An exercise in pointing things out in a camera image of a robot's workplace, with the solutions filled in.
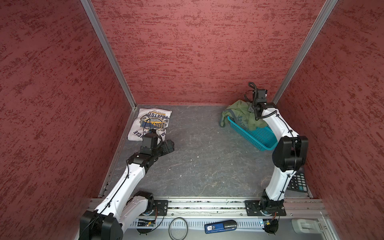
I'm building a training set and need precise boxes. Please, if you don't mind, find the green tank top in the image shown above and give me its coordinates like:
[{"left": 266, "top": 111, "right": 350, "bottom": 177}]
[{"left": 219, "top": 100, "right": 268, "bottom": 131}]

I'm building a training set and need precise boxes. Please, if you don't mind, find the white tank top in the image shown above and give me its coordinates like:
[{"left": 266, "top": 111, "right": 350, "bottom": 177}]
[{"left": 127, "top": 108, "right": 172, "bottom": 142}]

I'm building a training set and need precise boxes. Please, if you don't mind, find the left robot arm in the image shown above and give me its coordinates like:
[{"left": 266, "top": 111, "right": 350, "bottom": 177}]
[{"left": 77, "top": 140, "right": 175, "bottom": 240}]

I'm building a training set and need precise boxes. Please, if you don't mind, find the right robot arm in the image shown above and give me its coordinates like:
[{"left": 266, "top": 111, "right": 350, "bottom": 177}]
[{"left": 252, "top": 103, "right": 309, "bottom": 216}]

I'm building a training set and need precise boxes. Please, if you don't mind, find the teal plastic basket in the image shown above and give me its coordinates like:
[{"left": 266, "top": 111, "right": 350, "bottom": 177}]
[{"left": 227, "top": 117, "right": 278, "bottom": 151}]

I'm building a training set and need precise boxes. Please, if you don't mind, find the left circuit board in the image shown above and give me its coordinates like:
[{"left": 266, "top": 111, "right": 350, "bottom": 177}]
[{"left": 136, "top": 219, "right": 157, "bottom": 235}]

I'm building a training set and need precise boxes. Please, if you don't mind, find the circuit board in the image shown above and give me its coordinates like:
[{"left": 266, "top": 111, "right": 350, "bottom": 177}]
[
  {"left": 263, "top": 219, "right": 279, "bottom": 235},
  {"left": 136, "top": 219, "right": 157, "bottom": 235}
]

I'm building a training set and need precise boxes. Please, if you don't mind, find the black calculator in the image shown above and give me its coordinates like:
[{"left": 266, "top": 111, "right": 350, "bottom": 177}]
[{"left": 287, "top": 168, "right": 308, "bottom": 193}]

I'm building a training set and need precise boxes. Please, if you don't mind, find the blue black device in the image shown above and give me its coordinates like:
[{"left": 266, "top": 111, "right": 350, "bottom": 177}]
[{"left": 205, "top": 220, "right": 238, "bottom": 234}]

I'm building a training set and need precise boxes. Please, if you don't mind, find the right circuit board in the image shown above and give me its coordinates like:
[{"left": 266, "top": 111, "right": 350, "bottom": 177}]
[{"left": 263, "top": 219, "right": 279, "bottom": 235}]

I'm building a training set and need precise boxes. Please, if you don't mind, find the grey white device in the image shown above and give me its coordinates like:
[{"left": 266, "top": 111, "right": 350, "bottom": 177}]
[{"left": 291, "top": 219, "right": 324, "bottom": 234}]

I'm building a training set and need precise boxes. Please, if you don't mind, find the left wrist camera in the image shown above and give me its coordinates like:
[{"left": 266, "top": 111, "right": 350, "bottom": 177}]
[{"left": 140, "top": 132, "right": 162, "bottom": 155}]

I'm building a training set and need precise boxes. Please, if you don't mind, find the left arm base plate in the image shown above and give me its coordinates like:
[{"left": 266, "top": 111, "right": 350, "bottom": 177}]
[{"left": 150, "top": 200, "right": 169, "bottom": 216}]

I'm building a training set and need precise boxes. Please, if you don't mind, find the aluminium rail frame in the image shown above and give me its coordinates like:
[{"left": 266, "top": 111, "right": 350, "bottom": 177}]
[{"left": 73, "top": 196, "right": 341, "bottom": 240}]

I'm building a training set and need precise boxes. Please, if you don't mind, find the black cable loop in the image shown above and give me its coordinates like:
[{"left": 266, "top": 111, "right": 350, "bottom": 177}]
[{"left": 167, "top": 217, "right": 189, "bottom": 240}]

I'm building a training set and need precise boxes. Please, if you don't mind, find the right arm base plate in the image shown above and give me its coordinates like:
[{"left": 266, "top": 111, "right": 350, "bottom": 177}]
[{"left": 245, "top": 200, "right": 287, "bottom": 217}]

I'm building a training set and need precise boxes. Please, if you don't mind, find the right corner aluminium post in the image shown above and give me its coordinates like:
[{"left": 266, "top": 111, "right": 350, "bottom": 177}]
[{"left": 272, "top": 0, "right": 338, "bottom": 104}]

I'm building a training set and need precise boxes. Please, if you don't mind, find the corner aluminium post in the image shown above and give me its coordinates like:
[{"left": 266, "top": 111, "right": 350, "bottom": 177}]
[
  {"left": 81, "top": 0, "right": 137, "bottom": 110},
  {"left": 272, "top": 0, "right": 338, "bottom": 104}
]

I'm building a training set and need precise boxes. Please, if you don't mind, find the left corner aluminium post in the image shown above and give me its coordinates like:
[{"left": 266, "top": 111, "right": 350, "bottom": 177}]
[{"left": 81, "top": 0, "right": 137, "bottom": 110}]

